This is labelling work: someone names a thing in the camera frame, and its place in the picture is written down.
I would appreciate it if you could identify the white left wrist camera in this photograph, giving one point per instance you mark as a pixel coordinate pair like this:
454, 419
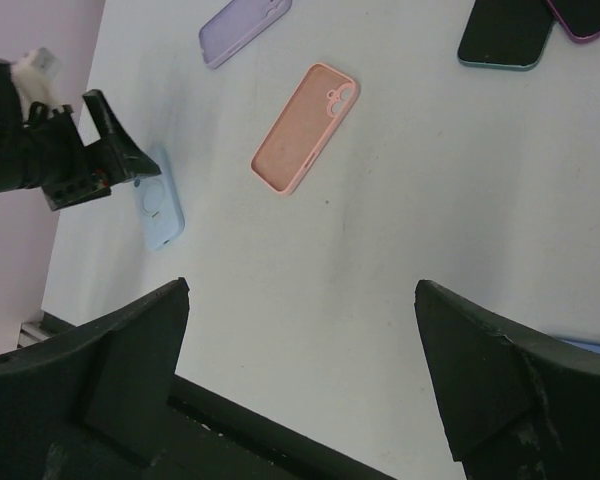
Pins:
32, 75

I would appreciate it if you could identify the blue phone face down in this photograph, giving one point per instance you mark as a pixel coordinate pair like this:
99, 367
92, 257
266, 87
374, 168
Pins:
583, 344

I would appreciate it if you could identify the teal-edged black phone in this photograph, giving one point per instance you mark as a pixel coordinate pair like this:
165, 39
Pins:
505, 34

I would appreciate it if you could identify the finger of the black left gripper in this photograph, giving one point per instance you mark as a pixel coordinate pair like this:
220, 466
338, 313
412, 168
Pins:
115, 154

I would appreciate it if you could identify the pink phone case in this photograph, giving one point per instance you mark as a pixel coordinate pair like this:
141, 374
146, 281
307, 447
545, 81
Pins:
305, 125

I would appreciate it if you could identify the purple-edged black phone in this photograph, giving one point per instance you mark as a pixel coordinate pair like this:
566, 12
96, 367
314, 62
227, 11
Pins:
579, 18

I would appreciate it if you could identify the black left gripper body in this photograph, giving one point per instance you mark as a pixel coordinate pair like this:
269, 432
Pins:
44, 151

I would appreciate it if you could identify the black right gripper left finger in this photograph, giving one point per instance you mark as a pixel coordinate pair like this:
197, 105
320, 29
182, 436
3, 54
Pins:
89, 403

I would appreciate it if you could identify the lilac phone case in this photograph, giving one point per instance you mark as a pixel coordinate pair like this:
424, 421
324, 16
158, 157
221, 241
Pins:
237, 24

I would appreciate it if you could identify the light blue phone case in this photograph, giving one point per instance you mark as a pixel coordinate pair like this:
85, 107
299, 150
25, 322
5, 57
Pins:
158, 203

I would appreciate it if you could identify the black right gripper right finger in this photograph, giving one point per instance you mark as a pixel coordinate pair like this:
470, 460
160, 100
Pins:
515, 403

